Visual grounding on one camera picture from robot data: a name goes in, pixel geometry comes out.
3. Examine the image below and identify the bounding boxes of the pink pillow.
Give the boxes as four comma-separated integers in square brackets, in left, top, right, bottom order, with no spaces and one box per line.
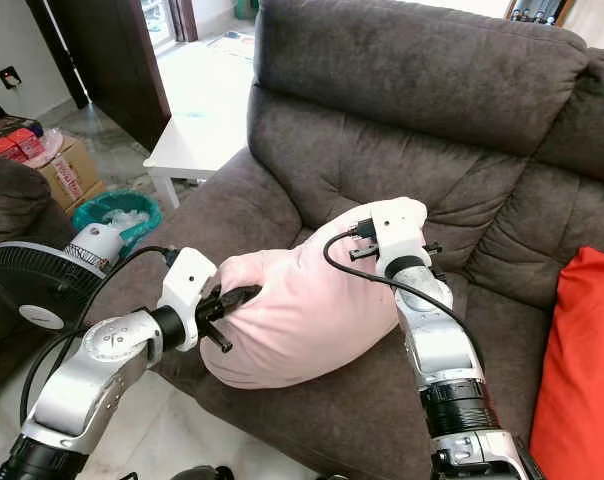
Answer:
[200,197,428,391]

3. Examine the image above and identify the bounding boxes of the dark grey fabric sofa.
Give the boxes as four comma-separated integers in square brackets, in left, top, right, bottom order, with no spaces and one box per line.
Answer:
[102,0,604,480]

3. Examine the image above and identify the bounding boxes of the patterned floor mat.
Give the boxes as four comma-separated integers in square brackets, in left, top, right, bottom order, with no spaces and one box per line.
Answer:
[207,30,255,61]

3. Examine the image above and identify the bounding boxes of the red pillow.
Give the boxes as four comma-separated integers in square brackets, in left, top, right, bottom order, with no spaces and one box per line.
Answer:
[529,247,604,480]

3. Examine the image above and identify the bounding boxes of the teal plastic basket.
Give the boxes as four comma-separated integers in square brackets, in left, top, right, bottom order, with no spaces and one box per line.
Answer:
[72,190,163,241]

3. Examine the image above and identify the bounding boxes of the white side table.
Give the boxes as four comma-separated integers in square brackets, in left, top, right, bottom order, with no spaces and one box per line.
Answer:
[142,40,258,211]

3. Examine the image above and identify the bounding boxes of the cardboard box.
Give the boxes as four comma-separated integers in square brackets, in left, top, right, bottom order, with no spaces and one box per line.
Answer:
[37,135,108,213]

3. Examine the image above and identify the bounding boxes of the dark grey fabric armchair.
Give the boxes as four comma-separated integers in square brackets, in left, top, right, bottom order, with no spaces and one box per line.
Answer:
[0,150,63,401]

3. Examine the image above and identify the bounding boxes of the red packages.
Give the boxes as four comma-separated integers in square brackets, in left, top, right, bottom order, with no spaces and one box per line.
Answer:
[0,127,48,161]

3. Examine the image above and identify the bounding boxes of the dark brown door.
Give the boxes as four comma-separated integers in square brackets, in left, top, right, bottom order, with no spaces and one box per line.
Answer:
[27,0,173,153]

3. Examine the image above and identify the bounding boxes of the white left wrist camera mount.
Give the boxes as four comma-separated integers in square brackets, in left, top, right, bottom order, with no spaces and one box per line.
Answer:
[157,247,220,351]

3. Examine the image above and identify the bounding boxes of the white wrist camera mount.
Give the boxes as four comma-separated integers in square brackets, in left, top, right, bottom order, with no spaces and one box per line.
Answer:
[157,247,220,351]
[372,203,433,281]

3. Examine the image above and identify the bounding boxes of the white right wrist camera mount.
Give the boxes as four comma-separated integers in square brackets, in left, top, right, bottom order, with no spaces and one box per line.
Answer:
[372,203,433,281]

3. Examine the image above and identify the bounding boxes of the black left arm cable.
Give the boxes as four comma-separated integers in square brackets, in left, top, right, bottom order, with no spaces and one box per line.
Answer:
[20,245,178,426]

